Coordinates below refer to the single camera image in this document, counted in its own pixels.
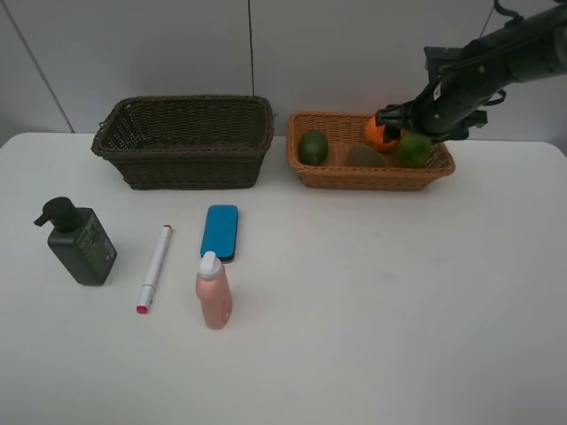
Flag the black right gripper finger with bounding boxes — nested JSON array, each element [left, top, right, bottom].
[[383, 126, 401, 143]]

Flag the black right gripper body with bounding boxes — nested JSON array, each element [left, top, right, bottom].
[[375, 76, 487, 143]]

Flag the orange tangerine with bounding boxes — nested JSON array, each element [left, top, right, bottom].
[[364, 116, 398, 153]]

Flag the bright green lime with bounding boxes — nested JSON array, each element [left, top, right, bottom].
[[395, 134, 433, 168]]

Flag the brown kiwi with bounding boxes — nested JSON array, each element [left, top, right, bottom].
[[345, 145, 386, 168]]

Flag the dark green avocado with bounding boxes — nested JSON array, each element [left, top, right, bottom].
[[298, 130, 329, 166]]

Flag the dark green pump bottle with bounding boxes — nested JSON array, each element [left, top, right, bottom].
[[35, 197, 117, 286]]

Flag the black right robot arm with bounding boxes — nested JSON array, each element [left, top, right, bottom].
[[375, 1, 566, 143]]

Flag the orange wicker basket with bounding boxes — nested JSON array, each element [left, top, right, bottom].
[[286, 112, 455, 191]]

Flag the blue whiteboard eraser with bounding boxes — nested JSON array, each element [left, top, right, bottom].
[[199, 205, 239, 263]]

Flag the dark brown wicker basket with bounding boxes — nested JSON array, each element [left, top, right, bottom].
[[91, 95, 274, 190]]

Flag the pink bottle white cap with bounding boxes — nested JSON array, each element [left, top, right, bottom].
[[196, 251, 232, 329]]

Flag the white marker red caps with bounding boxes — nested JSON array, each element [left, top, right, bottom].
[[136, 224, 173, 314]]

